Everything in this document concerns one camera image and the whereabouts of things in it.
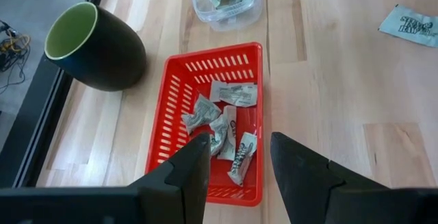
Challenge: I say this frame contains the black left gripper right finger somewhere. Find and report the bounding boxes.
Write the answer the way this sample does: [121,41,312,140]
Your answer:
[270,131,388,224]

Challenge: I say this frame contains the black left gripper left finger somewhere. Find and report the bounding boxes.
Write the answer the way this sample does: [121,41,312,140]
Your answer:
[128,132,212,224]

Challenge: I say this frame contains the red slotted plastic basket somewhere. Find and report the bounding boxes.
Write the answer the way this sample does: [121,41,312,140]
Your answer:
[144,41,264,208]

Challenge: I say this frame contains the black mug green inside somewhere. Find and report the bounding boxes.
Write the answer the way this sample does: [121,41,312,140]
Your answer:
[43,1,149,92]

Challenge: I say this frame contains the clear plastic food container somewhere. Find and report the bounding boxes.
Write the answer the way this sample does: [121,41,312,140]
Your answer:
[190,0,267,32]

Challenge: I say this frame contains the black aluminium table frame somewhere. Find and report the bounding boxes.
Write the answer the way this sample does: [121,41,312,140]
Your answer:
[0,0,111,188]

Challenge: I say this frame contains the black floor cables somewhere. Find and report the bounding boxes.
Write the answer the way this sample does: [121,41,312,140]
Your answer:
[0,20,31,95]

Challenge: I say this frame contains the yellow extension cord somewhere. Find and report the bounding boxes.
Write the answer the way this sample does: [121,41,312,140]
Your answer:
[0,34,31,52]

